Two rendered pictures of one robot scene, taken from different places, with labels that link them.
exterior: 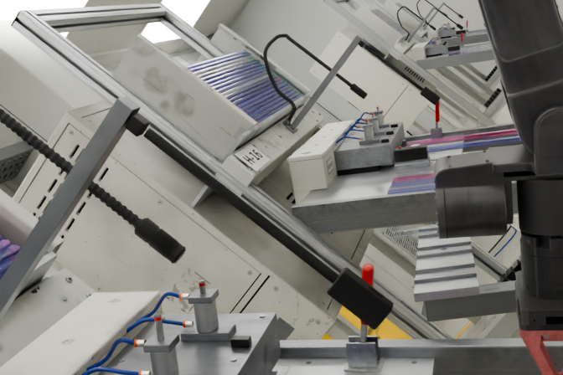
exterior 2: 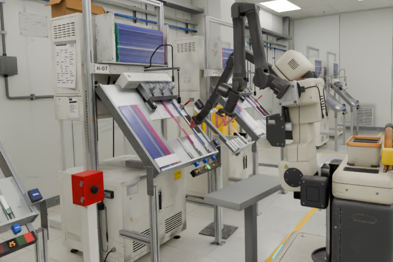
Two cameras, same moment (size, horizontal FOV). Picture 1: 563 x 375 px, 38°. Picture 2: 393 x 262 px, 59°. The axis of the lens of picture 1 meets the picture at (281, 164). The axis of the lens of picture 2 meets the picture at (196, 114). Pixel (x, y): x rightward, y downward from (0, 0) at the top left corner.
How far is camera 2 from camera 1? 1.87 m
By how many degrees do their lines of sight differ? 18
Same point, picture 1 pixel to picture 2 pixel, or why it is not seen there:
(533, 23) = (214, 96)
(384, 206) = (221, 100)
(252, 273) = (197, 88)
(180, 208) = (197, 68)
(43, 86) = (219, 2)
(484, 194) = (199, 104)
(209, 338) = (169, 90)
